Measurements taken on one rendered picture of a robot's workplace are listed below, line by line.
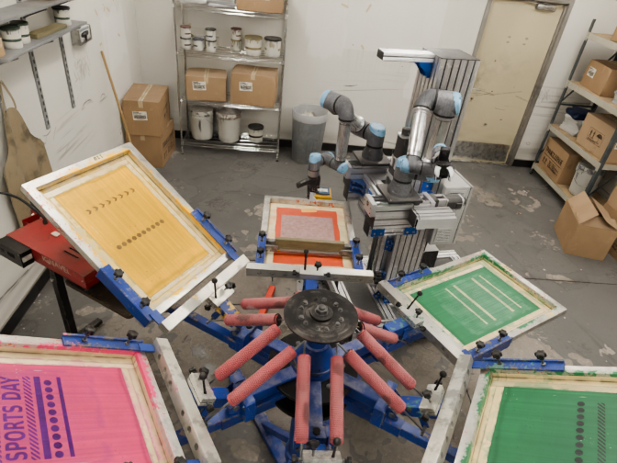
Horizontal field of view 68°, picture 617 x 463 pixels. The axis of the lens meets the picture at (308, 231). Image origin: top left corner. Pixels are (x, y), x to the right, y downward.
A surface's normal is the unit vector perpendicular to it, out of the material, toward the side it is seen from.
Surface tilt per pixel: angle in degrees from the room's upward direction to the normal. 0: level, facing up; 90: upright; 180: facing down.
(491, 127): 90
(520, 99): 90
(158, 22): 90
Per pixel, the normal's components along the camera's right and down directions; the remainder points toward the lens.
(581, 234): -0.22, 0.53
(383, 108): 0.02, 0.56
